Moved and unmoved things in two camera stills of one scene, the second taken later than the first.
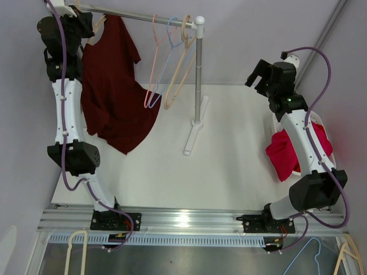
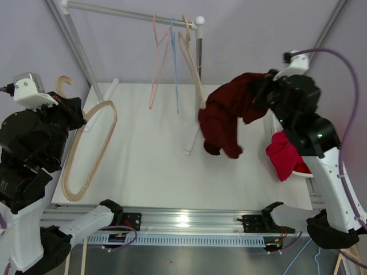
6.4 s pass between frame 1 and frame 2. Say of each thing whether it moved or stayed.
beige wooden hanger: moved
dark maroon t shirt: moved
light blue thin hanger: moved
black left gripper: moved
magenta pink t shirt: stayed
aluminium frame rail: stayed
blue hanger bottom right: stayed
